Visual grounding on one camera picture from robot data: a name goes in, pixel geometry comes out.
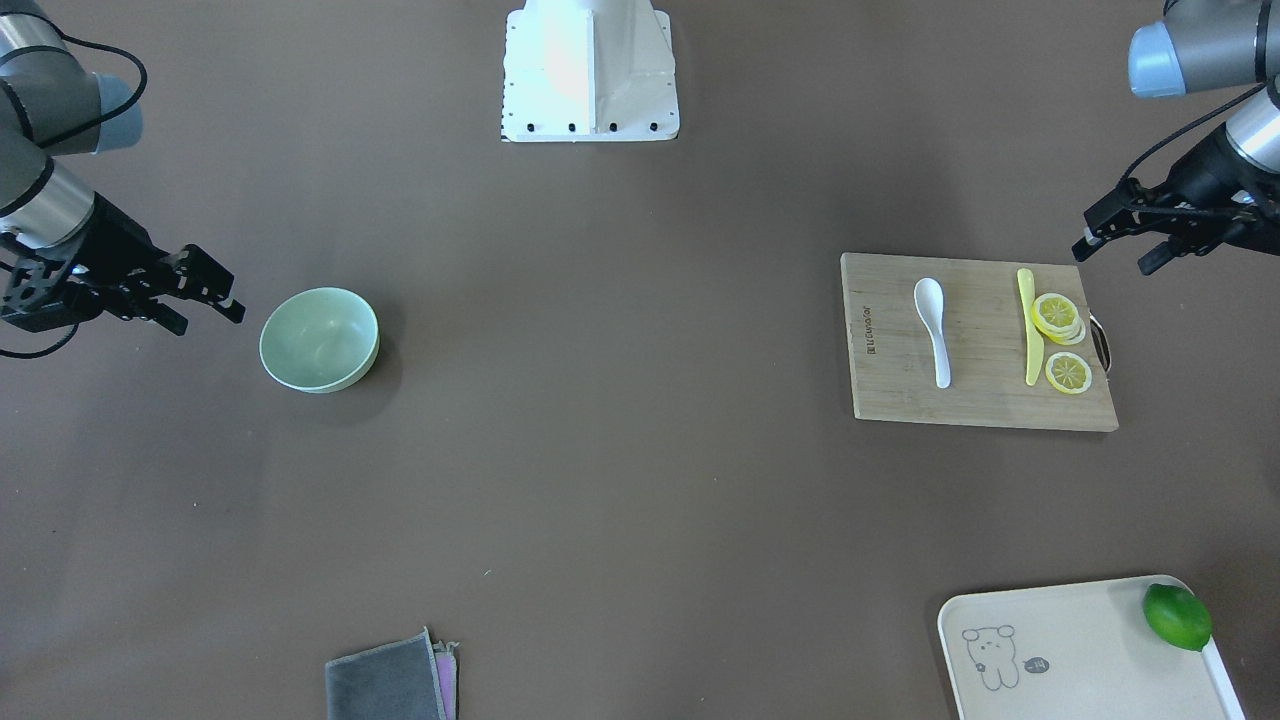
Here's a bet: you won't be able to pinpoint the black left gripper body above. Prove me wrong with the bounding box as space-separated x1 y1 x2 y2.
1126 128 1279 251

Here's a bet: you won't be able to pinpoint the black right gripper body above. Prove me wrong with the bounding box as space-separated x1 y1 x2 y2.
3 196 173 332

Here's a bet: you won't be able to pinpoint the light green bowl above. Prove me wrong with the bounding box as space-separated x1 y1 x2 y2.
259 287 381 395

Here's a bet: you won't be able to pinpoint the white ceramic spoon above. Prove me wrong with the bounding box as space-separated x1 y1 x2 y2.
913 277 952 389

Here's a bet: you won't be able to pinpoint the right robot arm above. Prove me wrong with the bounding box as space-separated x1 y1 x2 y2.
1 1 244 334

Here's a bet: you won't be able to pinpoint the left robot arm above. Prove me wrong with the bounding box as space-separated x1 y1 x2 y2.
1071 1 1279 275

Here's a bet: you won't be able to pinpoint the stacked lemon slices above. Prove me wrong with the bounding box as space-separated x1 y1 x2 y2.
1030 293 1088 346

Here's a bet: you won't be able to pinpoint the yellow plastic knife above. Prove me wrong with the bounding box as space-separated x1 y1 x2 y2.
1016 266 1044 387

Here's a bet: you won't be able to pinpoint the single lemon slice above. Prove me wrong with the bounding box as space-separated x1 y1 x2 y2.
1044 352 1093 395

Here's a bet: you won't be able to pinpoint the bamboo cutting board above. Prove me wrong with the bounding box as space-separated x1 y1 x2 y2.
840 252 1117 433

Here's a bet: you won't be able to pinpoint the green lime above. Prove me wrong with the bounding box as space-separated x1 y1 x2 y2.
1142 583 1213 652

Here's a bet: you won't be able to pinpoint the cream rabbit tray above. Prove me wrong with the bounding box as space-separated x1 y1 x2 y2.
937 575 1244 719

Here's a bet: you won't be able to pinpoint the grey folded cloth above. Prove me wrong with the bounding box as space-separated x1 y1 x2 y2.
324 626 460 719

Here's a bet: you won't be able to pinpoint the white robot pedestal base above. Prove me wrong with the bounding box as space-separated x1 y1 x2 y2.
500 1 681 143

